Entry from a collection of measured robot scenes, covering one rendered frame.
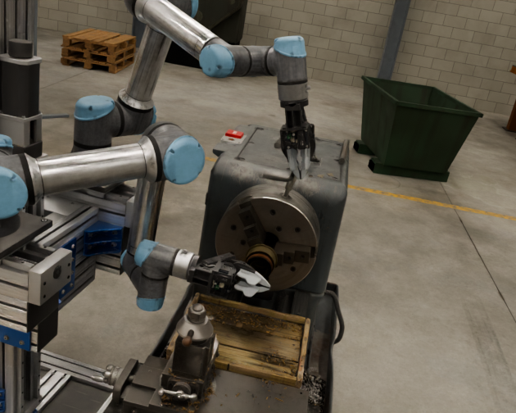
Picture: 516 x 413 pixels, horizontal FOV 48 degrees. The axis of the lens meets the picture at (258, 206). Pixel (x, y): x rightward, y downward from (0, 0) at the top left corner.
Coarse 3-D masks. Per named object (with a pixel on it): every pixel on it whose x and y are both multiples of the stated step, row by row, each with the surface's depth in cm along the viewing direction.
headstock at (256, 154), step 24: (240, 144) 206; (264, 144) 211; (336, 144) 227; (216, 168) 186; (240, 168) 186; (264, 168) 187; (288, 168) 190; (312, 168) 194; (336, 168) 199; (216, 192) 187; (240, 192) 186; (312, 192) 183; (336, 192) 182; (216, 216) 190; (336, 216) 184; (336, 240) 189; (312, 288) 194
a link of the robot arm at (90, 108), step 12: (96, 96) 181; (84, 108) 173; (96, 108) 173; (108, 108) 175; (120, 108) 181; (84, 120) 174; (96, 120) 174; (108, 120) 177; (120, 120) 180; (84, 132) 175; (96, 132) 176; (108, 132) 179; (120, 132) 183; (84, 144) 177; (96, 144) 177
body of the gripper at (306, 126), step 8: (280, 104) 144; (288, 104) 141; (296, 104) 140; (304, 104) 142; (288, 112) 143; (296, 112) 142; (288, 120) 144; (296, 120) 143; (288, 128) 142; (296, 128) 141; (304, 128) 142; (280, 136) 143; (288, 136) 144; (296, 136) 144; (304, 136) 142; (288, 144) 144; (296, 144) 144; (304, 144) 143
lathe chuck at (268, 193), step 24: (264, 192) 172; (264, 216) 171; (288, 216) 169; (312, 216) 174; (216, 240) 176; (240, 240) 175; (288, 240) 172; (312, 240) 171; (288, 264) 175; (312, 264) 174
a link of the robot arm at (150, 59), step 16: (176, 0) 160; (192, 0) 165; (192, 16) 169; (144, 32) 171; (160, 32) 168; (144, 48) 172; (160, 48) 171; (144, 64) 174; (160, 64) 175; (128, 80) 181; (144, 80) 177; (128, 96) 181; (144, 96) 181; (128, 112) 182; (144, 112) 184; (128, 128) 184; (144, 128) 189
